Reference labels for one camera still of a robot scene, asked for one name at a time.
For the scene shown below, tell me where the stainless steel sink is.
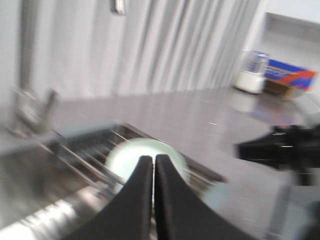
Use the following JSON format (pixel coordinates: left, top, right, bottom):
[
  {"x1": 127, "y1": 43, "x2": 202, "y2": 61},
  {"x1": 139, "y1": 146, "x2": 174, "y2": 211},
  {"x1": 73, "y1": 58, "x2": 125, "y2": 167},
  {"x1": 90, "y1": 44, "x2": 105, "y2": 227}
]
[{"x1": 0, "y1": 130, "x2": 115, "y2": 240}]

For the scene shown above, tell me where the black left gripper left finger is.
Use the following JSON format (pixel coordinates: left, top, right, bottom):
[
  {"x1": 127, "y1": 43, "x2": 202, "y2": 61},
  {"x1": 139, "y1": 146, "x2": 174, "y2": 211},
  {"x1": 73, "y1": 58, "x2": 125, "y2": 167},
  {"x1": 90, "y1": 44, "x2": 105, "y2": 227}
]
[{"x1": 63, "y1": 159, "x2": 153, "y2": 240}]

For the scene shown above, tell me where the grey-green sink dish rack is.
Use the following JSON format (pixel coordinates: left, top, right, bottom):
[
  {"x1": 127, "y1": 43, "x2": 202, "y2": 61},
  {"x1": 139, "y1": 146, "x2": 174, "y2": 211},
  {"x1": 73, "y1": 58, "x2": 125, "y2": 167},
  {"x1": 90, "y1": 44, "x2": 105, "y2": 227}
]
[{"x1": 45, "y1": 120, "x2": 219, "y2": 196}]

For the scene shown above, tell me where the light green round plate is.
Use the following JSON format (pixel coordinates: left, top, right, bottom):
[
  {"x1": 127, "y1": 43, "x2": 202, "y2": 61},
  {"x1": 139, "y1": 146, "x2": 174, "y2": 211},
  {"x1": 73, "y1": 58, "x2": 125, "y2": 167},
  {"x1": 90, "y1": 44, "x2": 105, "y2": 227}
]
[{"x1": 105, "y1": 137, "x2": 191, "y2": 197}]

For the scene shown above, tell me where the wooden dish rack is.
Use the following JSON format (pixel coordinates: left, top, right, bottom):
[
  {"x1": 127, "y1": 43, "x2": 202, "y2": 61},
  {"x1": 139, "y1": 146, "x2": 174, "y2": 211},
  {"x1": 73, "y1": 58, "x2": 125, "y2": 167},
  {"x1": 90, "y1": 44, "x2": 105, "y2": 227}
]
[{"x1": 264, "y1": 79, "x2": 298, "y2": 101}]

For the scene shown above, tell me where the blue red poster box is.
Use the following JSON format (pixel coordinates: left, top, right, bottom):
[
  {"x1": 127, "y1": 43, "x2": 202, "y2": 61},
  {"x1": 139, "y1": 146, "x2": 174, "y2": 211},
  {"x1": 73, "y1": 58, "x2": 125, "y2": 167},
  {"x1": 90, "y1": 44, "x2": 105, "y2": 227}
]
[{"x1": 264, "y1": 59, "x2": 318, "y2": 91}]

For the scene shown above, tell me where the stainless steel faucet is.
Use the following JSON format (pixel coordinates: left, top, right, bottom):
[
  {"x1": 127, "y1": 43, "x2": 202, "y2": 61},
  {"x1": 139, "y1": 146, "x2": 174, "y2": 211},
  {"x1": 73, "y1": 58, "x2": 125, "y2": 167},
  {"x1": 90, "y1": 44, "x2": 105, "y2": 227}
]
[{"x1": 9, "y1": 0, "x2": 126, "y2": 135}]

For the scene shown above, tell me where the white pleated curtain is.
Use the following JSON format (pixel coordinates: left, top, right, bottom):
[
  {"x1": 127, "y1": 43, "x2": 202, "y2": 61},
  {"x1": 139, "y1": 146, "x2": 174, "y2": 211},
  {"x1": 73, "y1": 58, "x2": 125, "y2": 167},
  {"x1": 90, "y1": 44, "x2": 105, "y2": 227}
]
[{"x1": 0, "y1": 0, "x2": 261, "y2": 96}]

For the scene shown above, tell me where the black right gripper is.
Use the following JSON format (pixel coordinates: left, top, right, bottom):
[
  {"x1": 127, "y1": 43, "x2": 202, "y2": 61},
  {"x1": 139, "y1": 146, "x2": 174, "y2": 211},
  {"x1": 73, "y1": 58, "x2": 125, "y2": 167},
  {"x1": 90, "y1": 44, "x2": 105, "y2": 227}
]
[{"x1": 235, "y1": 124, "x2": 320, "y2": 186}]

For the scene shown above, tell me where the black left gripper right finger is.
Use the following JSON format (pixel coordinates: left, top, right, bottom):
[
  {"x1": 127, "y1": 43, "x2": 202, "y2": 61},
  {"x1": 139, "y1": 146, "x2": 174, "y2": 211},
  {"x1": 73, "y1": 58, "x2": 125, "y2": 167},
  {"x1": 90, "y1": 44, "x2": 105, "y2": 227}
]
[{"x1": 154, "y1": 154, "x2": 253, "y2": 240}]

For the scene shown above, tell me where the white blender appliance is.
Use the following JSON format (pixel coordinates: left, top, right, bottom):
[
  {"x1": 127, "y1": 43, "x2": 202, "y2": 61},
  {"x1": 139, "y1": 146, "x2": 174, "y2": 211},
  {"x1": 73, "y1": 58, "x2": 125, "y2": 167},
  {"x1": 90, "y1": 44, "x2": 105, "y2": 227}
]
[{"x1": 233, "y1": 50, "x2": 269, "y2": 94}]

